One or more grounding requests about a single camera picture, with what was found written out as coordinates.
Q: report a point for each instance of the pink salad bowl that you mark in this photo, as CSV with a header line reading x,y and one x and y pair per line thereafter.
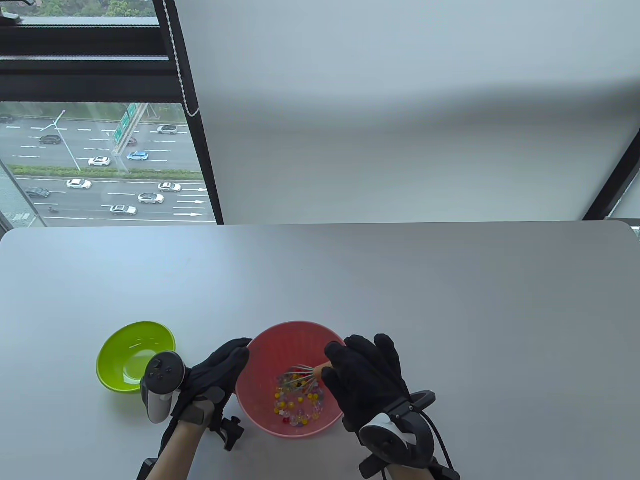
x,y
280,350

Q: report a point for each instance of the right black and white controller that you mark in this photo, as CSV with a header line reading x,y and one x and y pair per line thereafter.
x,y
387,440

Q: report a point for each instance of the person's right forearm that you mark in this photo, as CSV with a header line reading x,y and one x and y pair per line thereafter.
x,y
410,474

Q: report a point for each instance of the black and white controller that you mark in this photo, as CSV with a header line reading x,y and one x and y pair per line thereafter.
x,y
162,372
387,440

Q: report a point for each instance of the person's left forearm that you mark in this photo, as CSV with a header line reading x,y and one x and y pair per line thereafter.
x,y
175,450

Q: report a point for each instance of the green highway sign gantry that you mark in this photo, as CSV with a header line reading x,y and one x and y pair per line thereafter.
x,y
121,125

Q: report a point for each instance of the left black and white controller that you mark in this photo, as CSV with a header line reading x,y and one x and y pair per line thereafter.
x,y
162,372

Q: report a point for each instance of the white roller blind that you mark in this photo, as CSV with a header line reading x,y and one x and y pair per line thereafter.
x,y
400,125

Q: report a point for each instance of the pile of colourful plastic decorations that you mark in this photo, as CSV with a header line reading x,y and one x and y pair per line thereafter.
x,y
295,400

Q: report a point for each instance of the green plastic bowl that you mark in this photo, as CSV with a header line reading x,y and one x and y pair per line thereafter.
x,y
130,345

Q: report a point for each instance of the black window frame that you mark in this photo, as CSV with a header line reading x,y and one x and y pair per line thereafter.
x,y
90,75

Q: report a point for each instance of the black slanted window post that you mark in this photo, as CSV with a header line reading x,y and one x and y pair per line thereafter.
x,y
615,185

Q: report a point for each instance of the black left wrist clamp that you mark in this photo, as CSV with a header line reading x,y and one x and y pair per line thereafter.
x,y
231,432

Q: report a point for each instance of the person's left hand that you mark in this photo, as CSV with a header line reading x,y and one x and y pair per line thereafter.
x,y
215,372

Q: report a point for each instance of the person's right hand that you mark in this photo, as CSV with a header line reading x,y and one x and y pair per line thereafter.
x,y
367,380

